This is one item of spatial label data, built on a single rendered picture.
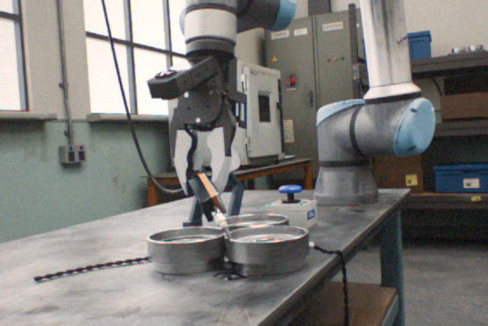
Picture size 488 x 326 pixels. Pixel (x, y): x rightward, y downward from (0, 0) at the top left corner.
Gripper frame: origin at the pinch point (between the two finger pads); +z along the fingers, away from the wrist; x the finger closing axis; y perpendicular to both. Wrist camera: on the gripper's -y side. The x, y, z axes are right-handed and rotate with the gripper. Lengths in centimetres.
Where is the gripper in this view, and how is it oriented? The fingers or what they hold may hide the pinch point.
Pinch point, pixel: (200, 186)
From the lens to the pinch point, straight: 68.0
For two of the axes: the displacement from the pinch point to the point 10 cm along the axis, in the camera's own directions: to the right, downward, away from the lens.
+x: -8.9, 0.2, 4.5
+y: 4.5, 0.6, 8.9
